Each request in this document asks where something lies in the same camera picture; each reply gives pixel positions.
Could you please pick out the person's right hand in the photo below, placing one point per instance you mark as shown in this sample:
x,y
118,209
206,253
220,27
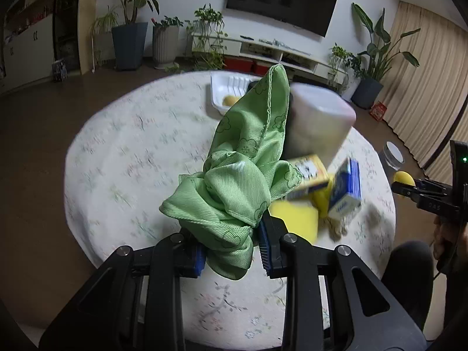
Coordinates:
x,y
450,246

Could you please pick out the white wall cabinet shelving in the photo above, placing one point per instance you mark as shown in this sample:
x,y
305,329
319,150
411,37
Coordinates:
x,y
28,43

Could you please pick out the plant in grey ribbed pot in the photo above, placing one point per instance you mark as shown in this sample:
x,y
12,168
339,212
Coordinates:
x,y
165,41

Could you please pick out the yellow rectangular sponge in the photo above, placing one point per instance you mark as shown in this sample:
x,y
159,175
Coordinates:
x,y
321,198
299,217

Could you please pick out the small plant on white stand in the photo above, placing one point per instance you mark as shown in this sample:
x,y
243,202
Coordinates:
x,y
341,62

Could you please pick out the green satin cloth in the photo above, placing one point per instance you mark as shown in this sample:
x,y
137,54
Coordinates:
x,y
242,174

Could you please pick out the red paper box on floor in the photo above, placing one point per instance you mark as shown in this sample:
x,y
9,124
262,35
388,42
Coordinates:
x,y
378,111

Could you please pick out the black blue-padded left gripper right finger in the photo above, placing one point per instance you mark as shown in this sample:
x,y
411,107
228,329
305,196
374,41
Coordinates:
x,y
333,300

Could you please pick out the grey cylindrical trash can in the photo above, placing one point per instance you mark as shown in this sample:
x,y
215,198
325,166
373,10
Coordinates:
x,y
391,156

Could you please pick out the black cylindrical container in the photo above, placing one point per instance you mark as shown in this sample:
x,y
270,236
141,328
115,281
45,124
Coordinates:
x,y
252,86

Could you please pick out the red storage box left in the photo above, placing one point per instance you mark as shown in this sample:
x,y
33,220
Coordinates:
x,y
238,64

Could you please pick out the spider plant with white pole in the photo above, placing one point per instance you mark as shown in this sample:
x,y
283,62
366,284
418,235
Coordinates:
x,y
102,39

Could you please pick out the tan gourd-shaped sponge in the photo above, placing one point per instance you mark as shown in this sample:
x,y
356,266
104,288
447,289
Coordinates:
x,y
230,100

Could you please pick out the yellow cartoon tissue pack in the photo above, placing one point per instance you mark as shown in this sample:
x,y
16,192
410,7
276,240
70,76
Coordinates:
x,y
313,173

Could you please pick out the red storage box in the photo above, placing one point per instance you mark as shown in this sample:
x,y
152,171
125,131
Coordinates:
x,y
261,68
238,64

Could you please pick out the beige knitted cloth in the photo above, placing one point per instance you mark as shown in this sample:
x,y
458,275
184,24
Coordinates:
x,y
338,228

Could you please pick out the small blue patterned box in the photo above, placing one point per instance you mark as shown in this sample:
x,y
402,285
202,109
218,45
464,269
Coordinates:
x,y
59,71

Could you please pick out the large-leaf plant in blue pot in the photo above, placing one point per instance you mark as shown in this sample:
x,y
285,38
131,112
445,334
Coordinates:
x,y
373,64

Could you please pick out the white ribbed plastic tray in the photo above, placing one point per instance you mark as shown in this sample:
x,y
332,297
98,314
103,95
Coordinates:
x,y
225,83

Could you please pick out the white floral round tablecloth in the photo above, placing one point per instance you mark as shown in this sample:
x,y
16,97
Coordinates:
x,y
126,161

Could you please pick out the blue Vinda tissue pack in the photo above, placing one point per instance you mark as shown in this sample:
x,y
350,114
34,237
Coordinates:
x,y
346,191

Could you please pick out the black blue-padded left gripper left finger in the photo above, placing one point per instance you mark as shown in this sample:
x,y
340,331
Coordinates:
x,y
132,301

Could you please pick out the trailing ivy plant on stand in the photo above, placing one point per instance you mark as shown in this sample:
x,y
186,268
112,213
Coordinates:
x,y
205,37

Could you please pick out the white translucent plastic box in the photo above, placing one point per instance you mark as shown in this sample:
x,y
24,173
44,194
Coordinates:
x,y
318,122

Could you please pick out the tall plant in blue pot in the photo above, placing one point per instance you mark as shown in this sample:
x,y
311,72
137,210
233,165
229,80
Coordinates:
x,y
129,38

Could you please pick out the white low TV cabinet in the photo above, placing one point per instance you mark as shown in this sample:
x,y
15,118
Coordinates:
x,y
295,62

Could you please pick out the red storage box right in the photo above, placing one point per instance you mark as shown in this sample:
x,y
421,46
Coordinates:
x,y
261,68

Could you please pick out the beige window curtain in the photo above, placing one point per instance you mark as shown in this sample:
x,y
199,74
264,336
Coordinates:
x,y
424,102

